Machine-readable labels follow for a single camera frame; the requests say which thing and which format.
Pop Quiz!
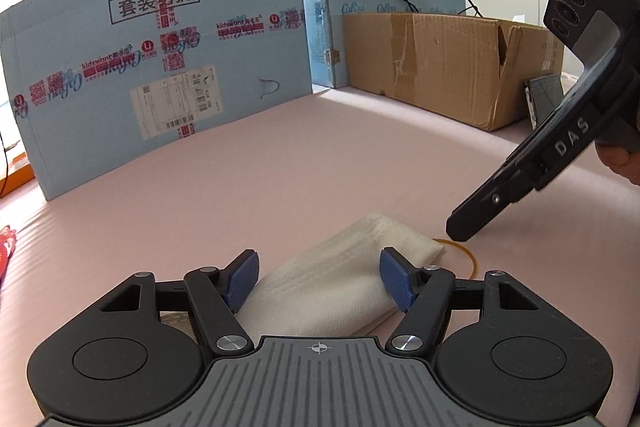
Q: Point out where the black smartphone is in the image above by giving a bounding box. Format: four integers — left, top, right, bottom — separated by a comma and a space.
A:
523, 73, 572, 129

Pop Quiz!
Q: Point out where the torn brown cardboard box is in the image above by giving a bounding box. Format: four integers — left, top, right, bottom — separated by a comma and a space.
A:
341, 11, 566, 132

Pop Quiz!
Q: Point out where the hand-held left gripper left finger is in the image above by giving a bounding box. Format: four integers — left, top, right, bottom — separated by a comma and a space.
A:
99, 249, 261, 356

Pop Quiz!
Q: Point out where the large blue cardboard box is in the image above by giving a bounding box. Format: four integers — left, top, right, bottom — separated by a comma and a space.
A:
0, 0, 314, 201

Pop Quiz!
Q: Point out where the white non-woven shopping bag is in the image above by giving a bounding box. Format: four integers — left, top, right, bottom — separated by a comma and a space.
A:
234, 211, 447, 338

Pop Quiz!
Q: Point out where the person's right hand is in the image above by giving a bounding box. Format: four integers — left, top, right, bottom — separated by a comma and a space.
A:
594, 140, 640, 188

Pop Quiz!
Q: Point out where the orange flat box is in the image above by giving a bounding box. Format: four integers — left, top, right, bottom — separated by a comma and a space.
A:
0, 150, 37, 199

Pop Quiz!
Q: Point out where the red paper cutting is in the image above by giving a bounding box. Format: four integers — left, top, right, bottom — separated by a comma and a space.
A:
0, 224, 19, 269

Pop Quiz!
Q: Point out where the yellow rubber band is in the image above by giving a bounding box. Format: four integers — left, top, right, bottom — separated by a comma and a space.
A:
433, 237, 479, 281

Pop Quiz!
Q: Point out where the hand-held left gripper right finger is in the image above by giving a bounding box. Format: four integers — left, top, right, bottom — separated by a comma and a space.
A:
379, 246, 542, 356

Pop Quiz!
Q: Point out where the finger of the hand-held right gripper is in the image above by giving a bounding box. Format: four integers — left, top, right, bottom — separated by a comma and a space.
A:
446, 171, 535, 242

